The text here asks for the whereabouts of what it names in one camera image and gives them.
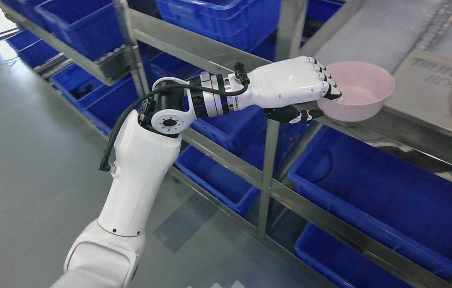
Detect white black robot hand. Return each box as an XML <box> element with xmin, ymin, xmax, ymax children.
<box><xmin>238</xmin><ymin>56</ymin><xmax>342</xmax><ymax>124</ymax></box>

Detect pink plastic bowl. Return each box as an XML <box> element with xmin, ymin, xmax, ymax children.
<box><xmin>317</xmin><ymin>61</ymin><xmax>395</xmax><ymax>122</ymax></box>

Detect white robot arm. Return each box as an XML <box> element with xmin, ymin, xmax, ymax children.
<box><xmin>52</xmin><ymin>71</ymin><xmax>250</xmax><ymax>288</ymax></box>

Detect steel shelf rack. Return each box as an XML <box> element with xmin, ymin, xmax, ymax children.
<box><xmin>0</xmin><ymin>0</ymin><xmax>452</xmax><ymax>288</ymax></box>

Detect blue crate lower shelf centre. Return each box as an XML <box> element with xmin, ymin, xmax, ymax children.
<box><xmin>288</xmin><ymin>126</ymin><xmax>452</xmax><ymax>280</ymax></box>

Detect white foam sheet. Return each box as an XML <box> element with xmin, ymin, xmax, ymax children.
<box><xmin>314</xmin><ymin>0</ymin><xmax>452</xmax><ymax>72</ymax></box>

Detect cream bear tray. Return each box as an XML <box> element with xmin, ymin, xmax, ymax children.
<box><xmin>385</xmin><ymin>51</ymin><xmax>452</xmax><ymax>135</ymax></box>

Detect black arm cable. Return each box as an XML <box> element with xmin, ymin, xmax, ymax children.
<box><xmin>99</xmin><ymin>62</ymin><xmax>250</xmax><ymax>172</ymax></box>

